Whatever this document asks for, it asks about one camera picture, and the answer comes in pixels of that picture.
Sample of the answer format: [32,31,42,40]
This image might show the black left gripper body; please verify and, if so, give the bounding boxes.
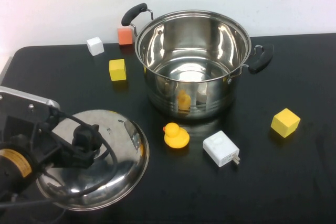
[34,113,77,169]

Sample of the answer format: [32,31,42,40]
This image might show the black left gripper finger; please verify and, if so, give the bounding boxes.
[52,153,95,169]
[59,124,102,154]

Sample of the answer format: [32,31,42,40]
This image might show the steel pot lid black knob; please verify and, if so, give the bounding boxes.
[35,108,150,211]

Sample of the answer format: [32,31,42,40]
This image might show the small yellow cube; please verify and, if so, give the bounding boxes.
[109,59,127,82]

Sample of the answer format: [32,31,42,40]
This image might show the yellow rubber duck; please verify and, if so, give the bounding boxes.
[162,122,191,149]

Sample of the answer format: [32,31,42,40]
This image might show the white cube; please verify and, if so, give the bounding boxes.
[86,36,104,57]

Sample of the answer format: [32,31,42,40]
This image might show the orange cube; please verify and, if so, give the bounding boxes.
[117,27,134,46]

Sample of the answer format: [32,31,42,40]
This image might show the white plug charger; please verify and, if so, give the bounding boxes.
[202,130,241,168]

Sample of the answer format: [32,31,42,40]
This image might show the large yellow cube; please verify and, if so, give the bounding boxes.
[270,108,301,138]

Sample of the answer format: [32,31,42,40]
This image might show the thin black camera cable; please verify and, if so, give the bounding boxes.
[0,110,120,224]

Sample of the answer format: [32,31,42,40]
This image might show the stainless steel pot black handles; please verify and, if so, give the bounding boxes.
[121,3,274,120]

